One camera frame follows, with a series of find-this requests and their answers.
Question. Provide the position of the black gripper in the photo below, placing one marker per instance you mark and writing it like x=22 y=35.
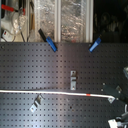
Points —
x=111 y=91

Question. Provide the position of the black pegboard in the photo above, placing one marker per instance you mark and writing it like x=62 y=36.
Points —
x=31 y=69

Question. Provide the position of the lower left metal clip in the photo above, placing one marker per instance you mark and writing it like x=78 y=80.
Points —
x=36 y=104

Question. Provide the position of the right blue clamp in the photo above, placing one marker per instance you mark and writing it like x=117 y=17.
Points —
x=95 y=44

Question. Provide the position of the blue clamp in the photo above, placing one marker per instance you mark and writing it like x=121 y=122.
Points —
x=95 y=44
x=48 y=40

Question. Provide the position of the red handled tool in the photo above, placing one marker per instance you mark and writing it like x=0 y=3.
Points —
x=11 y=9

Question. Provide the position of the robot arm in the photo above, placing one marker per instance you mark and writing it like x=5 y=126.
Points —
x=122 y=120

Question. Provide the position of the white aluminium frame rail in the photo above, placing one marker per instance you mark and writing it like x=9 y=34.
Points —
x=57 y=20

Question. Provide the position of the left blue clamp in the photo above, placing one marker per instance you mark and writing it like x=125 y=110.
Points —
x=48 y=40

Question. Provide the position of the upper metal cable clip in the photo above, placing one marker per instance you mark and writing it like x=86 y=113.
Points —
x=73 y=80

